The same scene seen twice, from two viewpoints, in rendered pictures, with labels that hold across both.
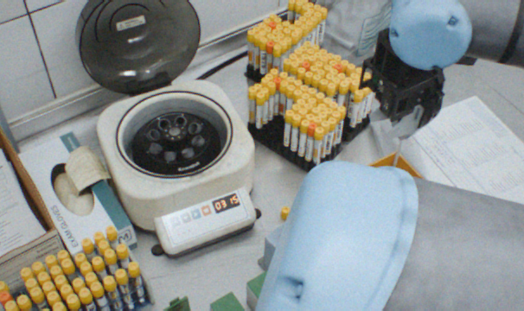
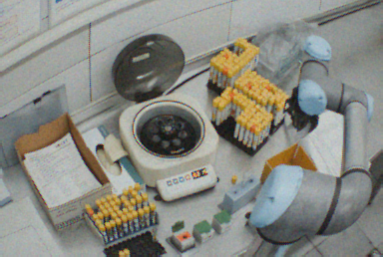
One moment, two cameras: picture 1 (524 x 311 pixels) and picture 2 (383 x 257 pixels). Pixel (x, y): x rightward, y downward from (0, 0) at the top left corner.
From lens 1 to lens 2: 0.67 m
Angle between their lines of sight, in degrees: 2
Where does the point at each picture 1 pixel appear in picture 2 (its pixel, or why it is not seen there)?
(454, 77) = not seen: hidden behind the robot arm
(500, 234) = (319, 182)
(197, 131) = (182, 128)
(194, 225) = (181, 185)
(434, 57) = (314, 111)
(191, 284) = (179, 216)
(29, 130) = (77, 121)
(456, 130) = (326, 128)
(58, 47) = (98, 73)
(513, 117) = not seen: hidden behind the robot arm
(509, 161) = not seen: hidden behind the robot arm
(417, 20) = (308, 96)
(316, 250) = (277, 189)
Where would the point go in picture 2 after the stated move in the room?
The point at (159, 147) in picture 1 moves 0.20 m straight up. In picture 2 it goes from (158, 137) to (160, 88)
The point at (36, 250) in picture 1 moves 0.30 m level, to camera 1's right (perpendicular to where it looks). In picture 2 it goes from (101, 192) to (212, 202)
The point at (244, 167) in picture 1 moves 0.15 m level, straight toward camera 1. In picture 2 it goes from (212, 151) to (213, 196)
